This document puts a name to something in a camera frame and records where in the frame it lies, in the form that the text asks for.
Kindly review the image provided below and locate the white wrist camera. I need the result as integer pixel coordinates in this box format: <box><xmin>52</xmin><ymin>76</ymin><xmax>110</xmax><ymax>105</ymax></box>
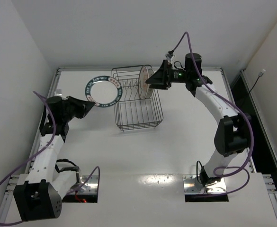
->
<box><xmin>165</xmin><ymin>50</ymin><xmax>175</xmax><ymax>61</ymax></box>
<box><xmin>54</xmin><ymin>89</ymin><xmax>63</xmax><ymax>96</ymax></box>

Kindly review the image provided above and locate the black wire dish rack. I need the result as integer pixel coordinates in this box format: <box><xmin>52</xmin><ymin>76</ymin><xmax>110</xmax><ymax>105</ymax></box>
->
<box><xmin>111</xmin><ymin>65</ymin><xmax>163</xmax><ymax>131</ymax></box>

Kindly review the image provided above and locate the aluminium frame rail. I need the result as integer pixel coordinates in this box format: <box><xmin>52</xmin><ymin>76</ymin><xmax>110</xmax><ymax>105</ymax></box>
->
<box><xmin>234</xmin><ymin>71</ymin><xmax>277</xmax><ymax>217</ymax></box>
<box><xmin>0</xmin><ymin>68</ymin><xmax>61</xmax><ymax>227</ymax></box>

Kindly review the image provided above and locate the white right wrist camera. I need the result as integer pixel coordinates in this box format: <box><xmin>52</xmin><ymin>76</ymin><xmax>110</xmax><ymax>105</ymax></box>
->
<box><xmin>165</xmin><ymin>50</ymin><xmax>175</xmax><ymax>61</ymax></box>

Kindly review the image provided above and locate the orange sunburst plate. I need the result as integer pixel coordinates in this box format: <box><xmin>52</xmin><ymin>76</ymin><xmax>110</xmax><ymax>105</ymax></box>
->
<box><xmin>138</xmin><ymin>66</ymin><xmax>153</xmax><ymax>100</ymax></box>

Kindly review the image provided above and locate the aluminium frame rail right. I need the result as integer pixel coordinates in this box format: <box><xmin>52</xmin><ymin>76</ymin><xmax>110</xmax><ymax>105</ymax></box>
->
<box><xmin>234</xmin><ymin>71</ymin><xmax>277</xmax><ymax>217</ymax></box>

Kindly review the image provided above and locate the metal base plate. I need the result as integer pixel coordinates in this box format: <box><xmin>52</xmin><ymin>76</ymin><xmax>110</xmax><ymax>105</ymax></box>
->
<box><xmin>182</xmin><ymin>175</ymin><xmax>227</xmax><ymax>195</ymax></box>
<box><xmin>68</xmin><ymin>175</ymin><xmax>99</xmax><ymax>195</ymax></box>

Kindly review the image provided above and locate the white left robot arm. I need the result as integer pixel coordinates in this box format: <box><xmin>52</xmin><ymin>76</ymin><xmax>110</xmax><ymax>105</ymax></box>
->
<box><xmin>13</xmin><ymin>96</ymin><xmax>95</xmax><ymax>222</ymax></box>

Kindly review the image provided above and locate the blue rimmed white plate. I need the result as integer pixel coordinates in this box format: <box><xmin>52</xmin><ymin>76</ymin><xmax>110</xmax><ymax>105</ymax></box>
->
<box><xmin>85</xmin><ymin>76</ymin><xmax>123</xmax><ymax>108</ymax></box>

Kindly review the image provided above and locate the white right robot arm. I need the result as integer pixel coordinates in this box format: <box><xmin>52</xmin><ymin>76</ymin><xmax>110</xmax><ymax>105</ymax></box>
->
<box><xmin>146</xmin><ymin>53</ymin><xmax>254</xmax><ymax>186</ymax></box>

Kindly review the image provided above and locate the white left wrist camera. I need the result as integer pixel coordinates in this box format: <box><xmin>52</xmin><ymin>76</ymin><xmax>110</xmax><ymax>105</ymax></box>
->
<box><xmin>54</xmin><ymin>89</ymin><xmax>63</xmax><ymax>96</ymax></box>

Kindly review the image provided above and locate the aluminium frame rail left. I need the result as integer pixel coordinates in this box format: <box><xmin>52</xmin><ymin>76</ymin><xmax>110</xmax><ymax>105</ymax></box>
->
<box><xmin>0</xmin><ymin>68</ymin><xmax>61</xmax><ymax>227</ymax></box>

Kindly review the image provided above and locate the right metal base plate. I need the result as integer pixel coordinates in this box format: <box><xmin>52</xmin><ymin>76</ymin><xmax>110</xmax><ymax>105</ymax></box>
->
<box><xmin>182</xmin><ymin>175</ymin><xmax>227</xmax><ymax>195</ymax></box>

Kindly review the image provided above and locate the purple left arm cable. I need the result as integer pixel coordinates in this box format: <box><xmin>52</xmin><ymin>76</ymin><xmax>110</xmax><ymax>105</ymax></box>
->
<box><xmin>0</xmin><ymin>91</ymin><xmax>100</xmax><ymax>225</ymax></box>

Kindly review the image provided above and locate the black cable with white plug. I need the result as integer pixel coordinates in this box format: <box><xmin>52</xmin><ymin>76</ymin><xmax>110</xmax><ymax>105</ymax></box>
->
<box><xmin>248</xmin><ymin>69</ymin><xmax>266</xmax><ymax>95</ymax></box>

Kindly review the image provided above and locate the white plate with grey motif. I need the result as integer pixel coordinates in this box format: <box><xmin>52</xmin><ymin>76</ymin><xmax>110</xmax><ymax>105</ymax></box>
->
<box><xmin>147</xmin><ymin>68</ymin><xmax>155</xmax><ymax>98</ymax></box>

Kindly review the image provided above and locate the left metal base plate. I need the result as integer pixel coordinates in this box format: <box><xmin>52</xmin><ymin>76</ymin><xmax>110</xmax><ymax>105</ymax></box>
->
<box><xmin>68</xmin><ymin>175</ymin><xmax>99</xmax><ymax>195</ymax></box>

